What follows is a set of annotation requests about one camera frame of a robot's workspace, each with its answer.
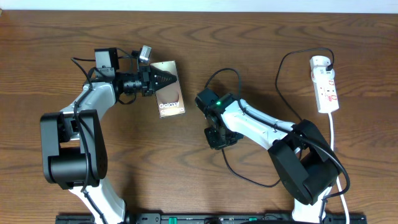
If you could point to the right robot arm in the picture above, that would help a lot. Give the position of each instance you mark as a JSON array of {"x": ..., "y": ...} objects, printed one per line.
[{"x": 306, "y": 165}]

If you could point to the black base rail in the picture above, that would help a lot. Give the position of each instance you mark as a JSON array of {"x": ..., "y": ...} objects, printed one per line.
[{"x": 156, "y": 218}]

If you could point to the Galaxy S25 Ultra smartphone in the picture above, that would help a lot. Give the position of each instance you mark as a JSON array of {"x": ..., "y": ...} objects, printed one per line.
[{"x": 169, "y": 99}]

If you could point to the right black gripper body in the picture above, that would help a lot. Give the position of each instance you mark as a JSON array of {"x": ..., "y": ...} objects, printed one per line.
[{"x": 220, "y": 139}]

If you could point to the white power strip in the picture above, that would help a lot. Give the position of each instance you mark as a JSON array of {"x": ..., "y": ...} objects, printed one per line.
[{"x": 325, "y": 89}]

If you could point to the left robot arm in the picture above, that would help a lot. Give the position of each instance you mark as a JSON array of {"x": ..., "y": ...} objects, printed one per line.
[{"x": 73, "y": 150}]

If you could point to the white charger adapter plug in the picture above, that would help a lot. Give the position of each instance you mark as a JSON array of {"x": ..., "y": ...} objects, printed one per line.
[{"x": 319, "y": 61}]

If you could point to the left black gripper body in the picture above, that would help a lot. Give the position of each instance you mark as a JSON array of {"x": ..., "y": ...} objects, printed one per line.
[{"x": 146, "y": 83}]

